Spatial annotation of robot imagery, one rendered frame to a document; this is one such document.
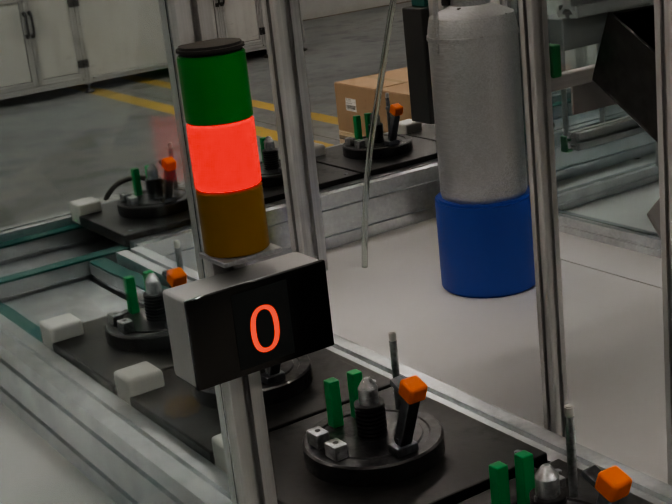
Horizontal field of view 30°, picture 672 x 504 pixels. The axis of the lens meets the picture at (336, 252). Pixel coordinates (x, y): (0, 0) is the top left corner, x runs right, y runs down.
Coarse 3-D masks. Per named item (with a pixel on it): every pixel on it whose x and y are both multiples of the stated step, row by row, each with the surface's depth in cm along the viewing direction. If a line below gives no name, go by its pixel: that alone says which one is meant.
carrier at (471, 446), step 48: (336, 384) 125; (288, 432) 131; (336, 432) 125; (384, 432) 123; (432, 432) 123; (480, 432) 126; (288, 480) 121; (336, 480) 119; (384, 480) 117; (432, 480) 118; (480, 480) 117
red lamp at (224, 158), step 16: (192, 128) 91; (208, 128) 90; (224, 128) 90; (240, 128) 90; (192, 144) 91; (208, 144) 90; (224, 144) 90; (240, 144) 91; (256, 144) 92; (192, 160) 92; (208, 160) 91; (224, 160) 90; (240, 160) 91; (256, 160) 92; (208, 176) 91; (224, 176) 91; (240, 176) 91; (256, 176) 92; (208, 192) 92; (224, 192) 91
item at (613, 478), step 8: (584, 472) 96; (592, 472) 96; (600, 472) 94; (608, 472) 94; (616, 472) 94; (624, 472) 95; (592, 480) 96; (600, 480) 94; (608, 480) 94; (616, 480) 94; (624, 480) 94; (600, 488) 94; (608, 488) 94; (616, 488) 93; (624, 488) 94; (600, 496) 95; (608, 496) 94; (616, 496) 94; (624, 496) 95
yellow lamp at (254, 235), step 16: (240, 192) 91; (256, 192) 92; (208, 208) 92; (224, 208) 92; (240, 208) 92; (256, 208) 92; (208, 224) 92; (224, 224) 92; (240, 224) 92; (256, 224) 93; (208, 240) 93; (224, 240) 92; (240, 240) 92; (256, 240) 93; (224, 256) 93; (240, 256) 93
